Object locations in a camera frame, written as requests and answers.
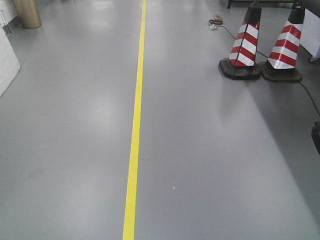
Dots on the white panel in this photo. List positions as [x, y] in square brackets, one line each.
[9, 63]

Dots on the red white traffic cone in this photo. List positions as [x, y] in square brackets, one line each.
[241, 62]
[280, 66]

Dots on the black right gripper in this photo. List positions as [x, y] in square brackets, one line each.
[315, 134]

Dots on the left red white traffic cone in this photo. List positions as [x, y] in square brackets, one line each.
[241, 62]

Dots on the right red white traffic cone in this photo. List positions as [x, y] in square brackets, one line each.
[280, 66]

